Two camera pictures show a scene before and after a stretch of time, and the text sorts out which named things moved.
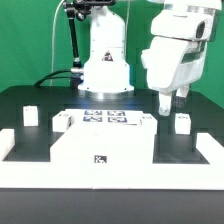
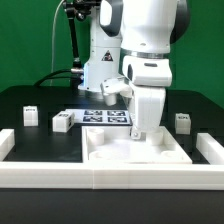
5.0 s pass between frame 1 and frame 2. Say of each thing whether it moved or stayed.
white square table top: moved
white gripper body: moved
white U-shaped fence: stayed
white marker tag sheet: stayed
